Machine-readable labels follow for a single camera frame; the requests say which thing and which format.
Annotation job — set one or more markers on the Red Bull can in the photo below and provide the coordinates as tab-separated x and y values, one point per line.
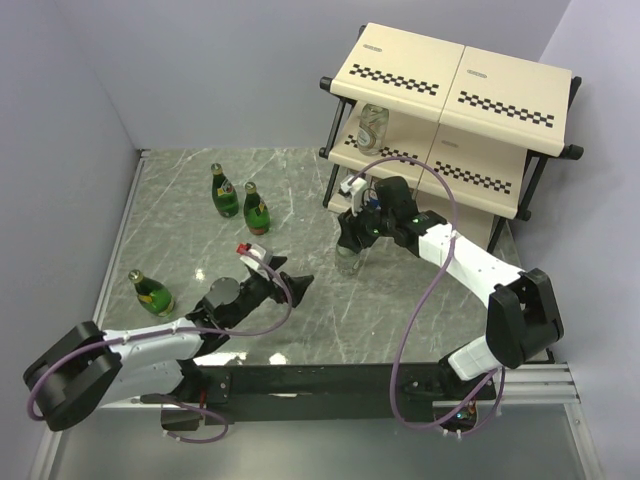
372	197

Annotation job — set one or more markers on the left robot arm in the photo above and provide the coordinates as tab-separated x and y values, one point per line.
155	359

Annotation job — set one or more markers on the green bottle near left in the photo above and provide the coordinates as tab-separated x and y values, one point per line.
152	295

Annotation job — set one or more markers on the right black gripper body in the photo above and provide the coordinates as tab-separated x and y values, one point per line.
369	225

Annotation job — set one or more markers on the black base beam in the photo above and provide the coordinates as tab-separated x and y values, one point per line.
321	392

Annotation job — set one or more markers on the aluminium frame rail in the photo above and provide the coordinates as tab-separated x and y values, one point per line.
70	379

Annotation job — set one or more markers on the clear glass bottle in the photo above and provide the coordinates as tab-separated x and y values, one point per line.
373	123
349	259

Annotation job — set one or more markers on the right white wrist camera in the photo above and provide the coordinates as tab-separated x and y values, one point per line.
353	188

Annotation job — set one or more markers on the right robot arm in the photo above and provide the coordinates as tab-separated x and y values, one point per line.
523	317

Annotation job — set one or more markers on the green Perrier bottle front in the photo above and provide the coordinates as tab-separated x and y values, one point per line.
256	214

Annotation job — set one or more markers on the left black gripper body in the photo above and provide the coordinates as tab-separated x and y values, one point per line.
256	289

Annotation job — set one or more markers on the green Perrier bottle tall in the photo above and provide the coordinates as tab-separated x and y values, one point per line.
223	193

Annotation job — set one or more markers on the beige checkered shelf rack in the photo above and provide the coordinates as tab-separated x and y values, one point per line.
465	123

